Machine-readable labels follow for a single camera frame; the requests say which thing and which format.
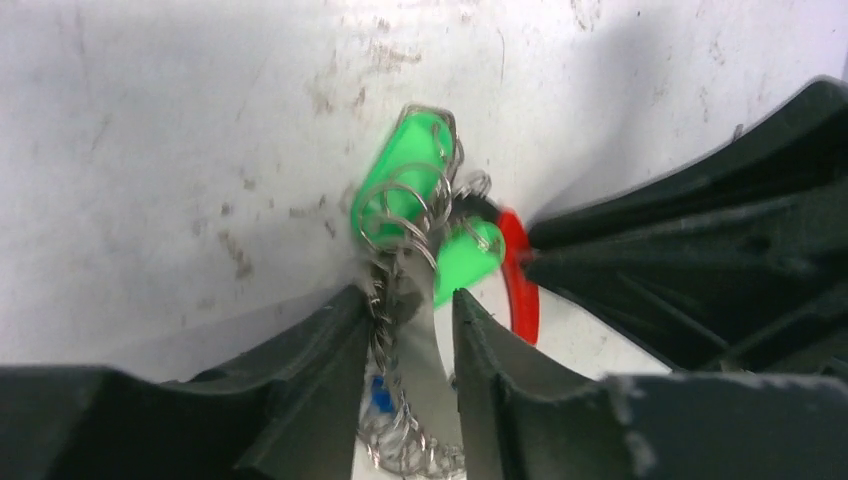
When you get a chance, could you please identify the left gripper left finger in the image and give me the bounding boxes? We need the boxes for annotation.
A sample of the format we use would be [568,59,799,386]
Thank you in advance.
[1,285,370,479]

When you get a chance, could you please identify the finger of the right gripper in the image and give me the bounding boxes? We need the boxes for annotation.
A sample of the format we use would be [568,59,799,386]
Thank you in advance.
[527,192,847,373]
[529,77,847,250]

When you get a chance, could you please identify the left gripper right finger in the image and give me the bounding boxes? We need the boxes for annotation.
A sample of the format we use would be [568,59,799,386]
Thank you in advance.
[452,290,847,479]

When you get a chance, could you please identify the large keyring with red sleeve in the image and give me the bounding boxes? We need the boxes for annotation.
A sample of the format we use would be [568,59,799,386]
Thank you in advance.
[359,170,540,479]

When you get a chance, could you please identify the green capped key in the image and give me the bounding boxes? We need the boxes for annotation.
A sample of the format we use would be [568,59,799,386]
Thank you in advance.
[433,217,506,309]

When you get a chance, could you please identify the green key tag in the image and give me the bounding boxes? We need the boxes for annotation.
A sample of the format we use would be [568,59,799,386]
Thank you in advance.
[350,103,464,249]

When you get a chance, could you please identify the blue key tag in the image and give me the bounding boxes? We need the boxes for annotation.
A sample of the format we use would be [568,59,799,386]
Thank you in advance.
[370,375,395,413]

